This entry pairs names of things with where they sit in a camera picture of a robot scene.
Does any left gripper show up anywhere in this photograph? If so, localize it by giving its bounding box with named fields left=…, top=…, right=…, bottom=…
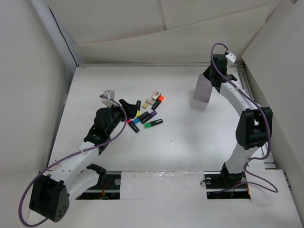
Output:
left=106, top=99, right=138, bottom=135

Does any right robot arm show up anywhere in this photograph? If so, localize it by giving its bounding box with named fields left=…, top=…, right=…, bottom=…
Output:
left=203, top=52, right=273, bottom=192

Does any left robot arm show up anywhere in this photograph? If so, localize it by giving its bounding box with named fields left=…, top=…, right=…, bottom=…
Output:
left=29, top=95, right=138, bottom=222

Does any beige eraser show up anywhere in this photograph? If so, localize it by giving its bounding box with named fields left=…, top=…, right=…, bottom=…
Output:
left=142, top=102, right=149, bottom=109

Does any blue highlighter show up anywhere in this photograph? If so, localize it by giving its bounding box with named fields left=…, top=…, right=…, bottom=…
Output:
left=133, top=112, right=149, bottom=124

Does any grey eraser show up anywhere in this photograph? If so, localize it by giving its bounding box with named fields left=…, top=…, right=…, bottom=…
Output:
left=145, top=99, right=155, bottom=105

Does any purple highlighter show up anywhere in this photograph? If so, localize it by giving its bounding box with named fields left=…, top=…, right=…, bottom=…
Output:
left=141, top=110, right=157, bottom=123

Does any white divided container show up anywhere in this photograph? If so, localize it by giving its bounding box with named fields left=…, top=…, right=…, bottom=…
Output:
left=190, top=74, right=213, bottom=110

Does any pink highlighter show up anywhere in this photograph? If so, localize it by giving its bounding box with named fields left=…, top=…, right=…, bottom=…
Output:
left=127, top=119, right=140, bottom=133

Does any green highlighter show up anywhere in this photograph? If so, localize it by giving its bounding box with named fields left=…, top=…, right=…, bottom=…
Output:
left=144, top=119, right=163, bottom=129

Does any orange highlighter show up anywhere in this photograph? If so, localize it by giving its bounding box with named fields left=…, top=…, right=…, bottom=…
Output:
left=152, top=95, right=164, bottom=110

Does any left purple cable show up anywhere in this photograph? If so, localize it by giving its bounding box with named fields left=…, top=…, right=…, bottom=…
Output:
left=18, top=94, right=128, bottom=228

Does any purple cable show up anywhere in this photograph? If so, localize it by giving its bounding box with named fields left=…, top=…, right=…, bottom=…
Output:
left=210, top=42, right=279, bottom=194
left=18, top=94, right=128, bottom=228

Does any aluminium table rail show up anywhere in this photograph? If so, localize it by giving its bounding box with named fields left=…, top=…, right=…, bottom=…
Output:
left=236, top=64, right=276, bottom=170

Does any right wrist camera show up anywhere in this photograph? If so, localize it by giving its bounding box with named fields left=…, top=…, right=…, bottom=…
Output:
left=225, top=51, right=237, bottom=65

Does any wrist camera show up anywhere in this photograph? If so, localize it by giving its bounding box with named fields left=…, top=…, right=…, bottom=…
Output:
left=101, top=90, right=116, bottom=107
left=225, top=51, right=237, bottom=65

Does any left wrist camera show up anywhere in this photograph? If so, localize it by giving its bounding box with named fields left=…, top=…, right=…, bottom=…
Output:
left=101, top=90, right=116, bottom=107

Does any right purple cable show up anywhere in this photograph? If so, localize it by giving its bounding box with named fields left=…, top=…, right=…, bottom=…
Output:
left=210, top=42, right=279, bottom=194

